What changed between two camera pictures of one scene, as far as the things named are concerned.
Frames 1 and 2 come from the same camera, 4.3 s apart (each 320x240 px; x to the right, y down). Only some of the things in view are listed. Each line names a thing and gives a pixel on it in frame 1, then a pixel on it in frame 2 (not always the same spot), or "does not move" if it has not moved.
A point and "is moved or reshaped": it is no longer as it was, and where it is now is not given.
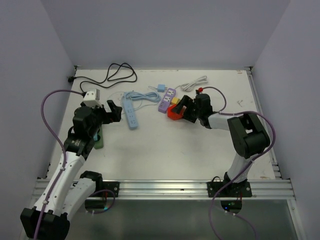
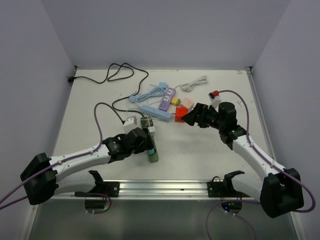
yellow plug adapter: (175, 100) does not move
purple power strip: (169, 93) does not move
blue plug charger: (161, 88) is moved or reshaped
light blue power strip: (130, 113) is moved or reshaped
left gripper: (114, 116) → (145, 145)
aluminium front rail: (262, 189) does not move
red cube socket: (174, 115) is moved or reshaped
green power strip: (99, 144) is moved or reshaped
